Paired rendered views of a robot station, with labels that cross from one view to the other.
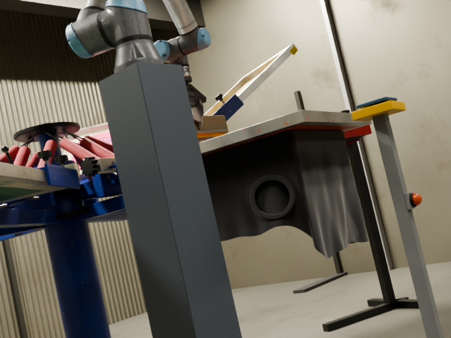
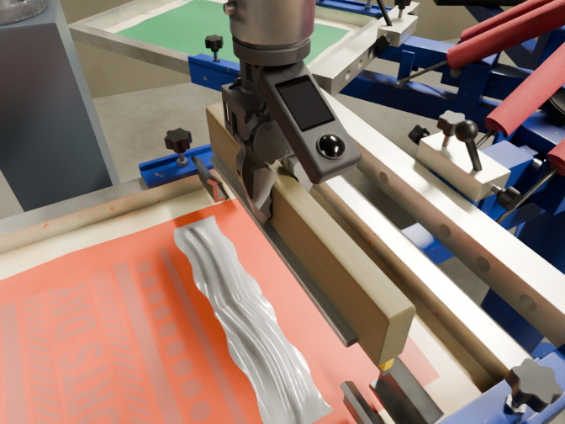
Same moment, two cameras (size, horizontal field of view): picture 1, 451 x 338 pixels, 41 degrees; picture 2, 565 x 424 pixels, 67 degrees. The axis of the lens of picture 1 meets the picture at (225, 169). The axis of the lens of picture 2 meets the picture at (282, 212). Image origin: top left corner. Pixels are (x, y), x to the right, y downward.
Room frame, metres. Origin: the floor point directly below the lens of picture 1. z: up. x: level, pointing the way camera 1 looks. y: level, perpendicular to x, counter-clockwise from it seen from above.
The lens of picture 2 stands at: (2.57, -0.25, 1.44)
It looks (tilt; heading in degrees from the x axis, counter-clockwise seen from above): 43 degrees down; 118
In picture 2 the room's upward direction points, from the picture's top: straight up
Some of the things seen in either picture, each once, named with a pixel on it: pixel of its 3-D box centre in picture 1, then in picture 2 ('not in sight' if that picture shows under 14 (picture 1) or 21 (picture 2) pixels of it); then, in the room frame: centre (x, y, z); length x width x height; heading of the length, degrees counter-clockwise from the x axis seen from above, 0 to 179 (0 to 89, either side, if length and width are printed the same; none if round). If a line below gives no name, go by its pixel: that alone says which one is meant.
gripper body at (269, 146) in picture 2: (184, 94); (269, 93); (2.37, 0.09, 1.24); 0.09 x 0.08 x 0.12; 147
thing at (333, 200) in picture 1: (330, 190); not in sight; (2.12, -0.34, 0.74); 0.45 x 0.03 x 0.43; 147
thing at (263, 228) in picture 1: (244, 199); not in sight; (2.10, -0.04, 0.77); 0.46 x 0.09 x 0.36; 57
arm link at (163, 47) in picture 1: (169, 50); not in sight; (2.28, 0.11, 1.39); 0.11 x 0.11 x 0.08; 67
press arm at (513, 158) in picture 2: not in sight; (477, 175); (2.59, 0.38, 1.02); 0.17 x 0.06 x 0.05; 57
